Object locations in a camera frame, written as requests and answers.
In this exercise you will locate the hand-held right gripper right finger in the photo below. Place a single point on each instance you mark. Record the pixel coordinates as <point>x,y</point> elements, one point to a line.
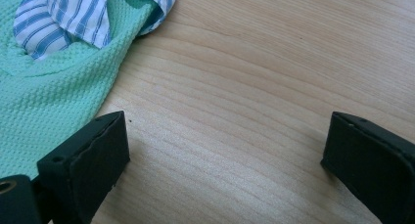
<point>372,158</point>

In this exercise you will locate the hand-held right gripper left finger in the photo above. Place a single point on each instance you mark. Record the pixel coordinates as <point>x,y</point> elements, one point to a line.
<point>84,165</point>

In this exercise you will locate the green waffle-knit garment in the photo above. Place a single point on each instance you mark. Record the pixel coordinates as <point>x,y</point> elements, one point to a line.
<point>49,97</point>

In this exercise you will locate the blue striped white garment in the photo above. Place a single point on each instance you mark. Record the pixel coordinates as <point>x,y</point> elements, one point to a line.
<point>65,18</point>

